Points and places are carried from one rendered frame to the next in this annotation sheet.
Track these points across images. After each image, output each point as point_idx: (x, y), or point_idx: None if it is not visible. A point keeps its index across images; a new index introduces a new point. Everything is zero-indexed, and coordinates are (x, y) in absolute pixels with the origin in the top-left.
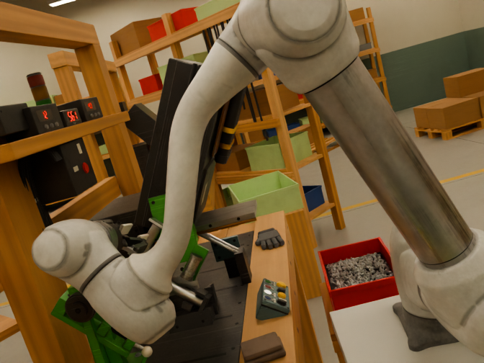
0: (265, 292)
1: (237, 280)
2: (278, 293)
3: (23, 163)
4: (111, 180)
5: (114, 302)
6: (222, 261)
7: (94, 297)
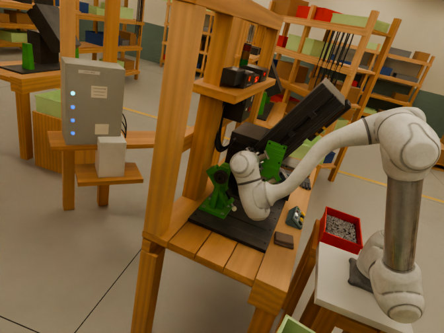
0: (295, 214)
1: None
2: (300, 217)
3: None
4: None
5: (250, 198)
6: None
7: (243, 191)
